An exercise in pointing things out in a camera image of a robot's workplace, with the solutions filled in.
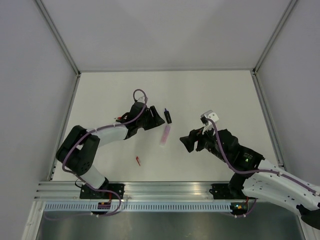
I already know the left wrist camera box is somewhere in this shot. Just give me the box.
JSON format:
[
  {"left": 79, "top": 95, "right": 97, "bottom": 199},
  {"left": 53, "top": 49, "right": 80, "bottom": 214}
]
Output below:
[{"left": 136, "top": 96, "right": 146, "bottom": 103}]

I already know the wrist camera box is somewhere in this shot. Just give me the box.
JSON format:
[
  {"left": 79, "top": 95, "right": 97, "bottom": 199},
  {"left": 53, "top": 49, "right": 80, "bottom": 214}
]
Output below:
[
  {"left": 200, "top": 110, "right": 219, "bottom": 126},
  {"left": 136, "top": 96, "right": 146, "bottom": 103}
]

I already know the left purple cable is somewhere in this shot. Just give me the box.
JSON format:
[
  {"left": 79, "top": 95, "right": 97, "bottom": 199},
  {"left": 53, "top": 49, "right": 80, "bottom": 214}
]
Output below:
[{"left": 61, "top": 89, "right": 149, "bottom": 191}]

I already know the white slotted cable duct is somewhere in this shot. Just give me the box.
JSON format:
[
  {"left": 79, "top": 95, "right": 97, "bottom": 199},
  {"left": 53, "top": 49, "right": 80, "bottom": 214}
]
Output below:
[{"left": 44, "top": 201, "right": 232, "bottom": 213}]

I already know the left aluminium frame post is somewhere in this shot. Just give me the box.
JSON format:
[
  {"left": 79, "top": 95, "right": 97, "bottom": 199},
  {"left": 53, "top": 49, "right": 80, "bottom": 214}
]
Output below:
[{"left": 33, "top": 0, "right": 81, "bottom": 77}]

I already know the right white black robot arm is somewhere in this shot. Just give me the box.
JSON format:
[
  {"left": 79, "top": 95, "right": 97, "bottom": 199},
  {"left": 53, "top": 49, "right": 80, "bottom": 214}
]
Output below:
[{"left": 179, "top": 128, "right": 320, "bottom": 229}]

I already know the right aluminium frame post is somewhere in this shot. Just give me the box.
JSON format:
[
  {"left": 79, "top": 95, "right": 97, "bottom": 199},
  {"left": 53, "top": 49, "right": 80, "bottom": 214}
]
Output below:
[{"left": 251, "top": 0, "right": 299, "bottom": 76}]

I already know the pink marker pen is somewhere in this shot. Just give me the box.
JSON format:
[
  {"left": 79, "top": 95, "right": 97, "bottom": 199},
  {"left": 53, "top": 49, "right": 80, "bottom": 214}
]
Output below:
[{"left": 160, "top": 124, "right": 171, "bottom": 146}]

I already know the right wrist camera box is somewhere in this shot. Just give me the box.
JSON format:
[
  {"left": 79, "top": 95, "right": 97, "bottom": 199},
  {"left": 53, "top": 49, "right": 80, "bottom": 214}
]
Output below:
[{"left": 200, "top": 110, "right": 219, "bottom": 126}]

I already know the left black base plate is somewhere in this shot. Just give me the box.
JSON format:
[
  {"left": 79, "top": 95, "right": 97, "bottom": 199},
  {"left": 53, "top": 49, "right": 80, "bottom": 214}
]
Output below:
[{"left": 79, "top": 183, "right": 125, "bottom": 200}]

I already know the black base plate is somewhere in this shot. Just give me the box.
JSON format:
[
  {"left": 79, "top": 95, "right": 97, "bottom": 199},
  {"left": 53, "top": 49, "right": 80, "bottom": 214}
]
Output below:
[
  {"left": 209, "top": 183, "right": 247, "bottom": 200},
  {"left": 79, "top": 183, "right": 125, "bottom": 200}
]

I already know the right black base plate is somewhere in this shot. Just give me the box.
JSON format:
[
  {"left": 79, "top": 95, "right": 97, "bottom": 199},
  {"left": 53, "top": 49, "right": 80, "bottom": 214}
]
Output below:
[{"left": 209, "top": 183, "right": 247, "bottom": 200}]

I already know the black purple highlighter pen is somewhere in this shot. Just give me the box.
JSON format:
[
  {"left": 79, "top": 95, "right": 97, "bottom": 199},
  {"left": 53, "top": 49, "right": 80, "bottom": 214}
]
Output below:
[{"left": 164, "top": 108, "right": 172, "bottom": 124}]

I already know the aluminium frame post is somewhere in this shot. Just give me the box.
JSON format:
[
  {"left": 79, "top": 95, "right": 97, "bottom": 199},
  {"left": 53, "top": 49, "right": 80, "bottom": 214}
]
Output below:
[
  {"left": 33, "top": 0, "right": 81, "bottom": 77},
  {"left": 251, "top": 0, "right": 299, "bottom": 76}
]

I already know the purple cable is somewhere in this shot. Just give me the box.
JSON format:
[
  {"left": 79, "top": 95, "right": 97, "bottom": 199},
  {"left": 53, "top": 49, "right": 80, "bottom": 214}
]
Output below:
[
  {"left": 61, "top": 89, "right": 149, "bottom": 191},
  {"left": 205, "top": 119, "right": 320, "bottom": 196}
]

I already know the aluminium front rail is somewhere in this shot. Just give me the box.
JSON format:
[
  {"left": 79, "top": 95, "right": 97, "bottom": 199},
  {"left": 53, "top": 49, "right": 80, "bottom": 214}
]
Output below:
[{"left": 34, "top": 181, "right": 251, "bottom": 201}]

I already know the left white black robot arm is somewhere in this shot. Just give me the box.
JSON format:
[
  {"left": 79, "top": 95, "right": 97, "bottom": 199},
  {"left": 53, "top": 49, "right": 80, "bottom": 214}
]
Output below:
[{"left": 55, "top": 100, "right": 165, "bottom": 199}]

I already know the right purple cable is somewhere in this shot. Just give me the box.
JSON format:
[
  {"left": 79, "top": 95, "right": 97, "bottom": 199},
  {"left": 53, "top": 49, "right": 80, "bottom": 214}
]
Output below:
[{"left": 205, "top": 119, "right": 320, "bottom": 196}]

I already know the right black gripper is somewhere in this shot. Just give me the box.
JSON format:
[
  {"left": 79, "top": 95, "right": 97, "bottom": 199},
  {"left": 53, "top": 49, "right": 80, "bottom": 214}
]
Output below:
[{"left": 179, "top": 122, "right": 229, "bottom": 163}]

